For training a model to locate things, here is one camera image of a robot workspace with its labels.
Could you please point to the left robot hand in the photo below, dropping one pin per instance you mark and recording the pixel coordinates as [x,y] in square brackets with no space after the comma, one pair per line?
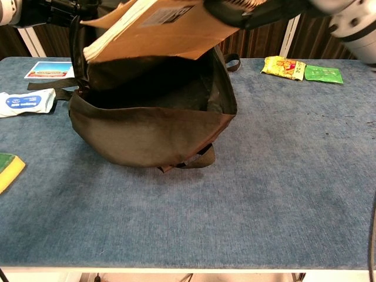
[58,10]

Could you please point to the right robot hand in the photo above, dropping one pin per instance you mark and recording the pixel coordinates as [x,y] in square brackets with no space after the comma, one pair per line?
[264,14]

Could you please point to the tan kraft notebook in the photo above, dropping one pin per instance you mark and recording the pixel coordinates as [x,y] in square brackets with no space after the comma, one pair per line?
[164,35]

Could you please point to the black backpack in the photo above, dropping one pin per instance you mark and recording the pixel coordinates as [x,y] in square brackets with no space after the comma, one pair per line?
[147,132]

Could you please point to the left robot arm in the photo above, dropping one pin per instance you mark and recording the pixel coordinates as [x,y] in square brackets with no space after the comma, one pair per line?
[7,11]

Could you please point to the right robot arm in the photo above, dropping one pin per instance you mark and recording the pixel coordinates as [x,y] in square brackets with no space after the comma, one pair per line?
[355,26]

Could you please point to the yellow snack packet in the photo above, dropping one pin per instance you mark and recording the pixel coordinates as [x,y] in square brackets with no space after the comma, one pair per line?
[282,67]

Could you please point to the photo postcard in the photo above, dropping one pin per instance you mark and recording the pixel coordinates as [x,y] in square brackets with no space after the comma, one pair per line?
[50,70]

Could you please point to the green packet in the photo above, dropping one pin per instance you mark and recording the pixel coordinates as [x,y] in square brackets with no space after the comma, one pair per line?
[323,74]

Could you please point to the white wet wipes pack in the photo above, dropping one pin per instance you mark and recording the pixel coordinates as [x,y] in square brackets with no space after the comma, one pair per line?
[23,102]

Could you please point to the green yellow sponge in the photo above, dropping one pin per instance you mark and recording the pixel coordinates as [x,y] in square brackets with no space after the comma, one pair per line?
[8,170]

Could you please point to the blue table mat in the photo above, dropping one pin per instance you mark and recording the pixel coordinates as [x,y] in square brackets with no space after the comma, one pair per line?
[205,211]

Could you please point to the white frame post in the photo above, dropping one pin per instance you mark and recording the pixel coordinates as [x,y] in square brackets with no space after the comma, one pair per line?
[33,44]
[289,38]

